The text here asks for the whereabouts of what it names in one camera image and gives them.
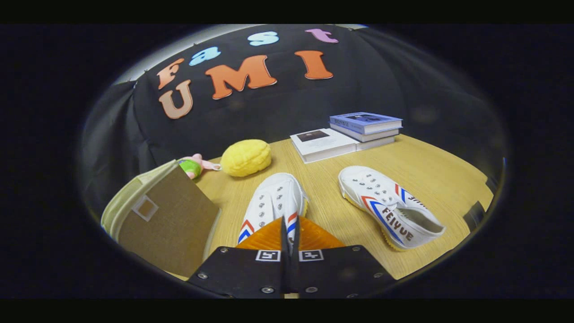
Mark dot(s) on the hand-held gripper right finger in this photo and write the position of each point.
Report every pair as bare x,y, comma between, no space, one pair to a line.
296,244

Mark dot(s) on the small black flat object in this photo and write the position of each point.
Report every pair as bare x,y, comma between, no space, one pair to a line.
474,216

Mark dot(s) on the black backdrop cloth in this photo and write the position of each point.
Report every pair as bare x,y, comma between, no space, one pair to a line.
314,103

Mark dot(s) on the pink and green plush toy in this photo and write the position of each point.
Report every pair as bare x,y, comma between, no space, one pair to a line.
193,167

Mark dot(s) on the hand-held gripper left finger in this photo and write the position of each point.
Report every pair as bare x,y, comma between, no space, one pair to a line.
284,244

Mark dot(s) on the blue hardcover book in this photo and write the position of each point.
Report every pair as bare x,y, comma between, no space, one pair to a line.
365,120

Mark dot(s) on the white book with dark picture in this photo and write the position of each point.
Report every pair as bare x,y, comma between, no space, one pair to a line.
323,143

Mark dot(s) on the white canvas shoe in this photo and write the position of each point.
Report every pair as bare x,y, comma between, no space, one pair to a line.
273,197
381,202

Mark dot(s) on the yellow plush toy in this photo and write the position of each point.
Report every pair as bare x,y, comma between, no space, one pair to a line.
245,158

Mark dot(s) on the brown fabric storage box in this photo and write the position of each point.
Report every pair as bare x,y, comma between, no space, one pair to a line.
170,224

